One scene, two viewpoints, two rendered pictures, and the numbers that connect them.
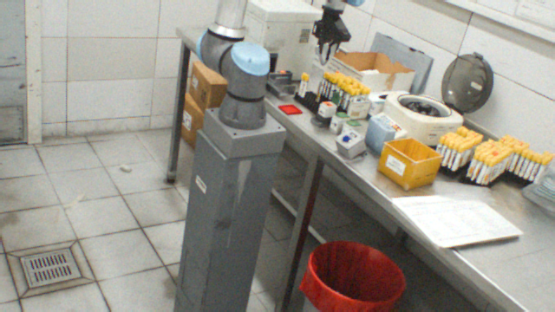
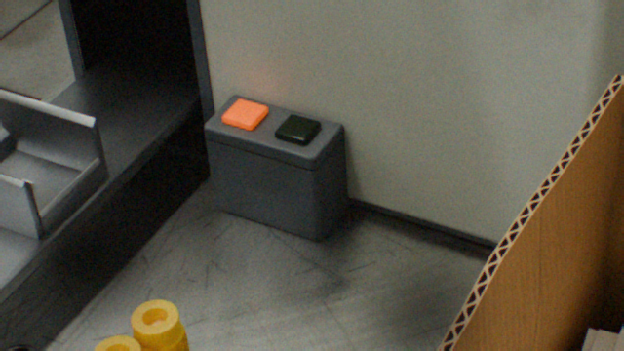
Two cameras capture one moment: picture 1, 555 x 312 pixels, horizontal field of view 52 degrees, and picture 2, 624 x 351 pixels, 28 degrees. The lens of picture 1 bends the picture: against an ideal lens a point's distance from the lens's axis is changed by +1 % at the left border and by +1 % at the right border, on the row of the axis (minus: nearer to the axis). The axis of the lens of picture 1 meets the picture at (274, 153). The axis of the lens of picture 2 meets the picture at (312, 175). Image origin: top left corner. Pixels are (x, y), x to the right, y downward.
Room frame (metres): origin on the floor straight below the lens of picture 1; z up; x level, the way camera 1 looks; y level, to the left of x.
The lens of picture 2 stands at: (2.08, -0.41, 1.26)
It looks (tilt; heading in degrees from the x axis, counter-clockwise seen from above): 39 degrees down; 69
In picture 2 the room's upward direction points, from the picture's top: 5 degrees counter-clockwise
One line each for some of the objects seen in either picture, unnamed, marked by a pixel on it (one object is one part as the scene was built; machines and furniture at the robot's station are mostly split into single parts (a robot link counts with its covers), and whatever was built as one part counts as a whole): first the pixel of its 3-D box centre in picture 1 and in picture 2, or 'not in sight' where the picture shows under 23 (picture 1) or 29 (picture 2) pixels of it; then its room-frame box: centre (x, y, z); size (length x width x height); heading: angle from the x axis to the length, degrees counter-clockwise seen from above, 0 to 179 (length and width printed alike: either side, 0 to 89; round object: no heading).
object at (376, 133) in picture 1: (379, 137); not in sight; (1.76, -0.34, 0.92); 0.10 x 0.07 x 0.10; 29
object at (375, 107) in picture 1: (391, 102); not in sight; (2.12, -0.41, 0.92); 0.24 x 0.12 x 0.10; 127
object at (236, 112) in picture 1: (244, 104); not in sight; (1.62, 0.12, 1.00); 0.15 x 0.15 x 0.10
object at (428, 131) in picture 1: (415, 120); not in sight; (1.96, -0.48, 0.94); 0.30 x 0.24 x 0.12; 118
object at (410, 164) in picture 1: (408, 163); not in sight; (1.61, -0.42, 0.93); 0.13 x 0.13 x 0.10; 42
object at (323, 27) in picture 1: (329, 23); not in sight; (2.06, -0.10, 1.19); 0.09 x 0.08 x 0.12; 37
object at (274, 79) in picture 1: (274, 79); (54, 150); (2.13, 0.06, 0.92); 0.21 x 0.07 x 0.05; 37
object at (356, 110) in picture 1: (342, 100); not in sight; (2.08, -0.22, 0.91); 0.20 x 0.10 x 0.07; 37
